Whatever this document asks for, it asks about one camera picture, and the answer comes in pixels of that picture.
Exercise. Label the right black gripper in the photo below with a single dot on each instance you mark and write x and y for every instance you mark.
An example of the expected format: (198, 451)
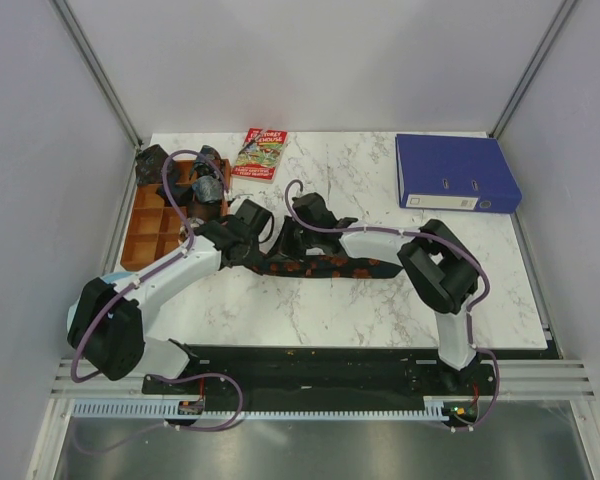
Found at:
(284, 245)

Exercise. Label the red paperback book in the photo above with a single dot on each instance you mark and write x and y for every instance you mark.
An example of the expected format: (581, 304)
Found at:
(261, 153)

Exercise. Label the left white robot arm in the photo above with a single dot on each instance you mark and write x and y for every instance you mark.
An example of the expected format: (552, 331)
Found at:
(109, 324)

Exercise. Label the wooden compartment tray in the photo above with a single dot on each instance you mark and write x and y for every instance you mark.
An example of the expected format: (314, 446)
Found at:
(153, 228)

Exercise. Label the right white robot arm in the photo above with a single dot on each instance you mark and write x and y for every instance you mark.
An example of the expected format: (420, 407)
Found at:
(446, 276)

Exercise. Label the aluminium extrusion rail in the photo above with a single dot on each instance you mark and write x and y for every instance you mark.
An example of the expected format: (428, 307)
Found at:
(519, 380)

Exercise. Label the white slotted cable duct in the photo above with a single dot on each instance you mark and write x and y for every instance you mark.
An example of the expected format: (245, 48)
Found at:
(434, 408)

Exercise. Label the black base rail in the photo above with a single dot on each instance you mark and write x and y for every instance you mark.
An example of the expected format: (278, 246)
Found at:
(323, 377)

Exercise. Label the rolled teal patterned tie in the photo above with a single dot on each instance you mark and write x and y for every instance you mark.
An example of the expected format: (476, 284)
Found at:
(207, 163)

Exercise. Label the blue ring binder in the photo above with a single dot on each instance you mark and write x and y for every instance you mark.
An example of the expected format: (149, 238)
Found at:
(454, 173)

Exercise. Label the rolled grey blue tie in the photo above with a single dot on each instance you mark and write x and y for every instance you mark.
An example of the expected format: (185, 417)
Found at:
(208, 190)

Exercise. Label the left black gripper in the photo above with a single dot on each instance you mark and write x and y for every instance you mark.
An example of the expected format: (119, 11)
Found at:
(253, 257)

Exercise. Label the aluminium frame post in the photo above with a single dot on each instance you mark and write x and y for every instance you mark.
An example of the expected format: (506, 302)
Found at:
(541, 53)
(87, 53)

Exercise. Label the left aluminium frame post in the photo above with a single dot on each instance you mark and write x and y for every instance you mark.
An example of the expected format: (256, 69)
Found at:
(87, 53)

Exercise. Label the dark blue patterned tie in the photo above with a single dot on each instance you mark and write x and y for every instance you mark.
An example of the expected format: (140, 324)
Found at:
(149, 164)

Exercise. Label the black tie orange flowers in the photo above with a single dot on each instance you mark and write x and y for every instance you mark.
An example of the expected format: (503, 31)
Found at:
(325, 267)

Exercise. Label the right aluminium frame post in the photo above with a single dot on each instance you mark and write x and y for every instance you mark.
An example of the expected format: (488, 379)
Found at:
(541, 53)

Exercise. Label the dark navy tie in tray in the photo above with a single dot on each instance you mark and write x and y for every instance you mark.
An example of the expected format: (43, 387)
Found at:
(182, 193)

